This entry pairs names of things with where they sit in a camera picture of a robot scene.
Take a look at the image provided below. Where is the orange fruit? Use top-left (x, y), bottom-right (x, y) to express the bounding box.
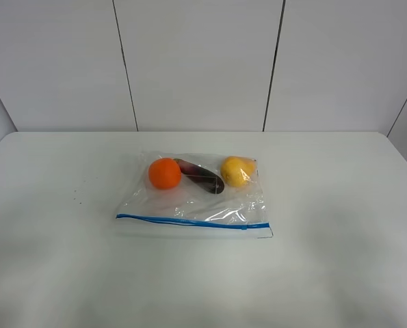
top-left (148, 158), bottom-right (182, 190)

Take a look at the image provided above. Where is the dark purple eggplant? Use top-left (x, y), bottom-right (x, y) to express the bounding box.
top-left (174, 159), bottom-right (225, 195)

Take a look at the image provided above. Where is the clear zip bag blue seal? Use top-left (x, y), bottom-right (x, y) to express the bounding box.
top-left (115, 152), bottom-right (274, 238)

